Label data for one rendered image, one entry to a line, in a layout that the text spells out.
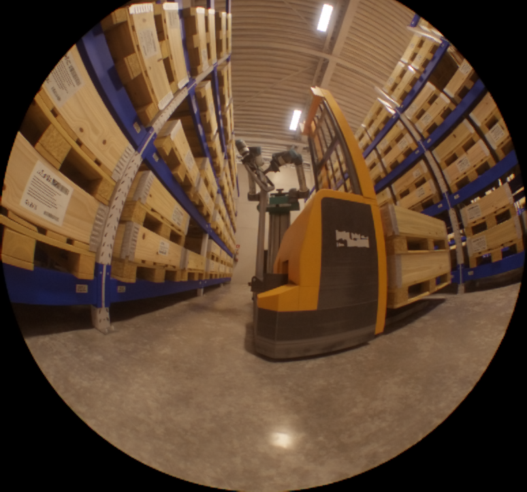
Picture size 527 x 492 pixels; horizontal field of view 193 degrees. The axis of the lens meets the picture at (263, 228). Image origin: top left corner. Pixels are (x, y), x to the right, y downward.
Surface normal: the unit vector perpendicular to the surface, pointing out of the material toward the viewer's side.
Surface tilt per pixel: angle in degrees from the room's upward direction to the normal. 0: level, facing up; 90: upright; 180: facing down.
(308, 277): 90
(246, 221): 90
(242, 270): 90
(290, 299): 90
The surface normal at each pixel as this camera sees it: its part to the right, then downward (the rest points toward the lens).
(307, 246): 0.08, -0.29
